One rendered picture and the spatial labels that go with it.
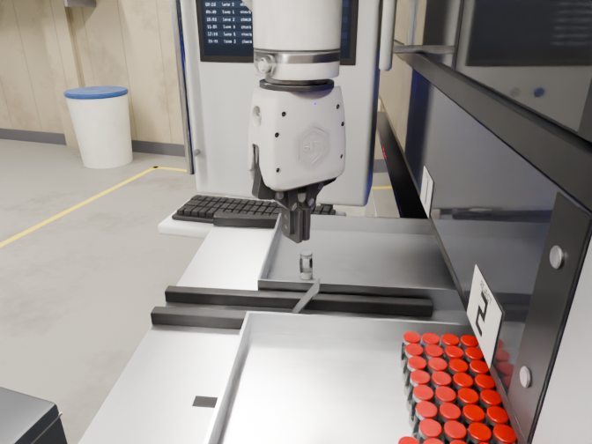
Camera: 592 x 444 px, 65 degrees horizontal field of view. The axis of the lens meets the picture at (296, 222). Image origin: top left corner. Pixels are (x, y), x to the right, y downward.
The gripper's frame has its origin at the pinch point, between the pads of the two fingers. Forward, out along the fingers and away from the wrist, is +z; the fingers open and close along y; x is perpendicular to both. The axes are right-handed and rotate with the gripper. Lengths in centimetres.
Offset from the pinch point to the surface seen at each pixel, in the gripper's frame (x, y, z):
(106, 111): 385, 78, 58
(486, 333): -21.0, 6.6, 5.3
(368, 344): -4.5, 8.8, 18.5
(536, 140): -22.1, 5.7, -13.2
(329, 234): 24.4, 26.1, 18.6
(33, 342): 156, -24, 108
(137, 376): 7.9, -18.0, 18.9
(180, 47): 76, 20, -14
